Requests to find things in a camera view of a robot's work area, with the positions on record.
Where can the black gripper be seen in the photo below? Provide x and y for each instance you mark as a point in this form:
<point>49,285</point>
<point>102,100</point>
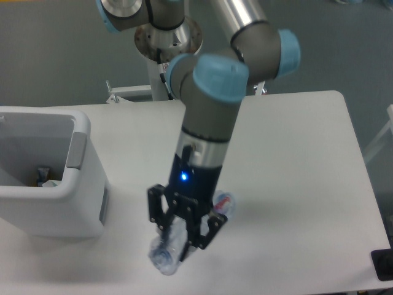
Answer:
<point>189,195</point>

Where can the crushed clear plastic bottle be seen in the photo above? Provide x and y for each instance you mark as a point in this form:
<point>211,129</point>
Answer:
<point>165,250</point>

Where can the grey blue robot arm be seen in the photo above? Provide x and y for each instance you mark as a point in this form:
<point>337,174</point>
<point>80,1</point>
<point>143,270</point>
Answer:
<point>212,87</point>

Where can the white plastic trash can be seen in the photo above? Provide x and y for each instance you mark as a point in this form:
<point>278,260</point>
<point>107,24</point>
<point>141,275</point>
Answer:
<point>59,139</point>

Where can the trash inside the can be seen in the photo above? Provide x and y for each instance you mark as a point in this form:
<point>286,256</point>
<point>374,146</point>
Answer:
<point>42,176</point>

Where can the black device at table edge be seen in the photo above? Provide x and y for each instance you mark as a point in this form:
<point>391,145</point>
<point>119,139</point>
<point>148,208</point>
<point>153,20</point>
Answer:
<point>382,261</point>

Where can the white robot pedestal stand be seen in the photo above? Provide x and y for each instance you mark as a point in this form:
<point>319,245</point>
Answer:
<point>153,80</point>

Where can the white frame at right edge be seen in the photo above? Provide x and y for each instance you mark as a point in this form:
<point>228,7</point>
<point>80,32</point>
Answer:
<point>380,140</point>

